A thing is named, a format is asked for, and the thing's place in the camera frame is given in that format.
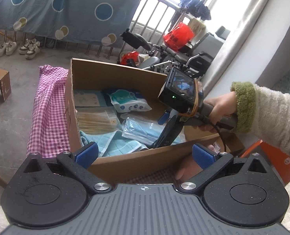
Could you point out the pink checkered tablecloth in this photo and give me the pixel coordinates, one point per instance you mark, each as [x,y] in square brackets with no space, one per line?
[48,135]

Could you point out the blue wet wipes pack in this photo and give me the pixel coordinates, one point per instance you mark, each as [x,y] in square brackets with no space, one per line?
[125,100]

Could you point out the blue bandage box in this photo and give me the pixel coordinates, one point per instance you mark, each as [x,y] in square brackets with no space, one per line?
[89,98]

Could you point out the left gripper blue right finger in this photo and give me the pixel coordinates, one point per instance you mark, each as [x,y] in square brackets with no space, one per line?
[203,156]

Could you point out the white brown sneaker pair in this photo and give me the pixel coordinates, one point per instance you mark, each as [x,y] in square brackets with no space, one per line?
[30,49]

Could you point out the cream fleece sleeve forearm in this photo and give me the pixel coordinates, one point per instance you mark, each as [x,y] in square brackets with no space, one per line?
[266,114]

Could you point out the person's right hand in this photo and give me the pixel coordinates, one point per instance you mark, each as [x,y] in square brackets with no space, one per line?
[224,105]

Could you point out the small wooden stool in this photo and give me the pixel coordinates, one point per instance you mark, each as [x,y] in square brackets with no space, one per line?
[5,84]

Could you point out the red plastic bag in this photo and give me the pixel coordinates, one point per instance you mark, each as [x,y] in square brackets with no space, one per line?
[178,37]

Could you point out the white sneaker pair left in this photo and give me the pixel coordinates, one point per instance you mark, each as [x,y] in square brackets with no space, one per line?
[8,48]

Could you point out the white curtain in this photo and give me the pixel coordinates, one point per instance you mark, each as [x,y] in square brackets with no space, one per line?
[233,44]

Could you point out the black action camera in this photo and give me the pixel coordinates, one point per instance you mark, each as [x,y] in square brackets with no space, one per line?
[182,93]

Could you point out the brown cardboard box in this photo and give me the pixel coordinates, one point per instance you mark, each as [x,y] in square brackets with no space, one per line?
[147,166]

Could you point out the pink plush monkey toy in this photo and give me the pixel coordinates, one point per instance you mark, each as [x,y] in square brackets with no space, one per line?
[189,168]

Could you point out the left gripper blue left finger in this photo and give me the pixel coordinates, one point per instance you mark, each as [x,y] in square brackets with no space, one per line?
[86,155]

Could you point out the black wheelchair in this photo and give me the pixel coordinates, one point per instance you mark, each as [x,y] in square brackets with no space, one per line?
[193,60]

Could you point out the blue dotted hanging sheet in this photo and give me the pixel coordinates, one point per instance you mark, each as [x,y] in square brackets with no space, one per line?
[98,22]

